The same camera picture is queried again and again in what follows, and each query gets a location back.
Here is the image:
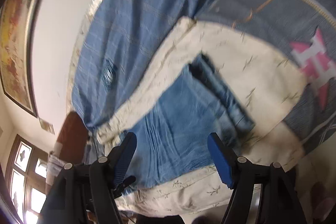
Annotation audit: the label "light blue denim pants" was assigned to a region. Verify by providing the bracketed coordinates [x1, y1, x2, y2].
[126, 54, 255, 193]

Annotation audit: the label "brown wooden headboard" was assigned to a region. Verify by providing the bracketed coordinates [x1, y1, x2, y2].
[45, 111, 90, 195]

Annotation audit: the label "wooden window frame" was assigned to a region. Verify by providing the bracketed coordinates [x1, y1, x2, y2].
[5, 135, 48, 223]

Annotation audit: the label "small wall sticker card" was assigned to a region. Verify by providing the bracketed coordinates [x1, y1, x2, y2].
[39, 117, 55, 135]

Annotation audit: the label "blue plaid duvet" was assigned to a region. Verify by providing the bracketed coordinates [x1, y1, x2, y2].
[72, 0, 212, 131]

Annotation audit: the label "grey-blue patterned bedsheet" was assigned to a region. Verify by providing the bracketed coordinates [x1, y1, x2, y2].
[198, 0, 335, 153]

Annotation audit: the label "cream leaf-print quilt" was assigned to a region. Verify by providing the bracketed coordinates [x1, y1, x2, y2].
[97, 18, 307, 217]

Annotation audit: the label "framed painting on wall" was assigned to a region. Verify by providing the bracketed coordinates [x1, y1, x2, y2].
[1, 0, 41, 118]

